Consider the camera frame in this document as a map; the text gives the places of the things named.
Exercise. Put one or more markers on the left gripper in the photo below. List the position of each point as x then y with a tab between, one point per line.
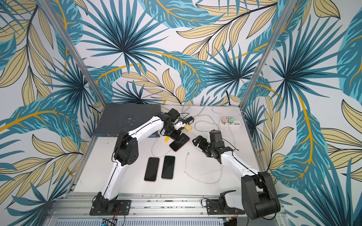
173	136

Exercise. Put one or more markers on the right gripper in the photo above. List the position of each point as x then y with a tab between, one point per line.
203	144

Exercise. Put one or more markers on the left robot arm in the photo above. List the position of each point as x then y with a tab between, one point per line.
126	153

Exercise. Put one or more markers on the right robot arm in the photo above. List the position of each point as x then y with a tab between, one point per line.
258	197

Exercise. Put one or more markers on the yellow charger plug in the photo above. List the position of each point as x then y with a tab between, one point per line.
188	128

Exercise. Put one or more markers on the pink charger plug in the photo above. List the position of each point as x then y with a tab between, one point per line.
224	120

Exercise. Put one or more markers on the green charger plug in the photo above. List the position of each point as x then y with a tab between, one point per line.
231	120

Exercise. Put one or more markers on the white power strip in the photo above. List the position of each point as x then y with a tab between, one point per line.
232	125

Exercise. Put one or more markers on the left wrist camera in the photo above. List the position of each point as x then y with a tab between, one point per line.
179	125

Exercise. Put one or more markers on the dark grey network switch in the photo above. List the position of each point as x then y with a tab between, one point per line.
124	117

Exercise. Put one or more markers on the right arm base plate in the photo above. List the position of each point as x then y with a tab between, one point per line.
216	207

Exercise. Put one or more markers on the aluminium rail frame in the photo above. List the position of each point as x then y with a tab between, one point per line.
152	210

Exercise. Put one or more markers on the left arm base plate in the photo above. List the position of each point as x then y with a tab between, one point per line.
103	208

